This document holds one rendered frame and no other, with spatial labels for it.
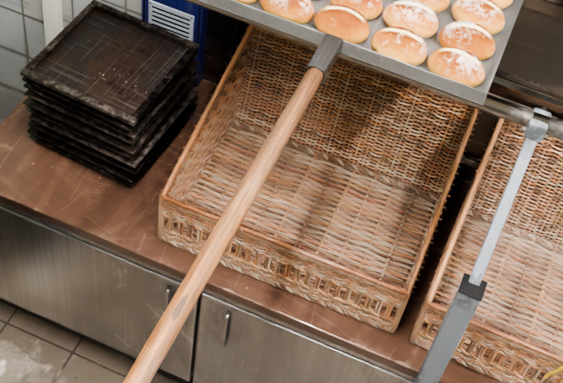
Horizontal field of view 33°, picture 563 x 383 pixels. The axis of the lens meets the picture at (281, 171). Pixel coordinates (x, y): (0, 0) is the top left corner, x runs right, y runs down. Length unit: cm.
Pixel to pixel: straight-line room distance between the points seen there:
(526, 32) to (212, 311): 90
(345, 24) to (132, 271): 81
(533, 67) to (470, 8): 34
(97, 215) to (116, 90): 28
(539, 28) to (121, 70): 89
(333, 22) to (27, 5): 114
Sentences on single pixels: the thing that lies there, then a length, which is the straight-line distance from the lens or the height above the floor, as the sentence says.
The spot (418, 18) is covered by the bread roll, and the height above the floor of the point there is 122.
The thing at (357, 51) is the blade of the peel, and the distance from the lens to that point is 166.
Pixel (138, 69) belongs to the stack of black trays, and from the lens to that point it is 213.
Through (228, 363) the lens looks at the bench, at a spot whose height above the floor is 28.
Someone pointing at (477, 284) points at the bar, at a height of 95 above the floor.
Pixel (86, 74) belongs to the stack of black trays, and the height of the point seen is 80.
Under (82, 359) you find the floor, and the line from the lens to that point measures 261.
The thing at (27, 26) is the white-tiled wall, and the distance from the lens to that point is 266.
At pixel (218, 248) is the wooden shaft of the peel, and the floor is 121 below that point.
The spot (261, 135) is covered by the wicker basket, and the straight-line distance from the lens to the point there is 231.
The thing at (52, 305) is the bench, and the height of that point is 19.
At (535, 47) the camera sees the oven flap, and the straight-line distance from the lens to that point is 205.
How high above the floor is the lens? 229
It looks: 49 degrees down
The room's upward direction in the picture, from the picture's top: 11 degrees clockwise
